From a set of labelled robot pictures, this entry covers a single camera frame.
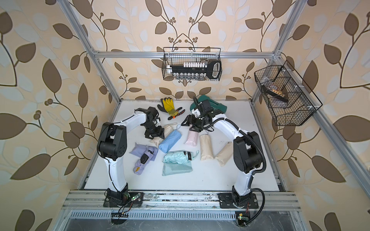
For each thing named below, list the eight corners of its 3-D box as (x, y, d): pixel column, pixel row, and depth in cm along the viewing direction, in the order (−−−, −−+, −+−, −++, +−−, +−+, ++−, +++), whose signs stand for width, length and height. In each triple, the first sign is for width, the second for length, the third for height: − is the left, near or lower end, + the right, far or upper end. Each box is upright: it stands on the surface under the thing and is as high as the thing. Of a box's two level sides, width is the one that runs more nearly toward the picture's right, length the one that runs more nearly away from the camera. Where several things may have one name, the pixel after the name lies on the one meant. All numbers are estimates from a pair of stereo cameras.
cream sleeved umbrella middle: (200, 160, 89) (201, 158, 87) (199, 136, 101) (199, 134, 98) (213, 160, 89) (214, 158, 87) (210, 136, 101) (211, 134, 98)
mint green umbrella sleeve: (162, 175, 84) (162, 174, 83) (162, 164, 89) (162, 163, 87) (192, 172, 86) (192, 170, 84) (191, 161, 90) (191, 160, 88)
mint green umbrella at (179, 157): (164, 163, 88) (163, 160, 85) (165, 154, 92) (164, 150, 89) (198, 163, 88) (199, 160, 84) (198, 154, 92) (198, 150, 89)
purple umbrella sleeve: (131, 155, 92) (129, 153, 88) (137, 145, 96) (135, 142, 93) (153, 161, 89) (152, 158, 86) (158, 150, 94) (157, 147, 91)
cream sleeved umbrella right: (213, 159, 90) (213, 157, 87) (227, 142, 98) (228, 140, 95) (223, 168, 87) (224, 166, 84) (237, 149, 94) (238, 147, 92)
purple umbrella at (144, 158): (132, 172, 86) (130, 169, 82) (146, 151, 94) (145, 147, 91) (140, 176, 84) (138, 173, 81) (154, 154, 93) (152, 151, 89)
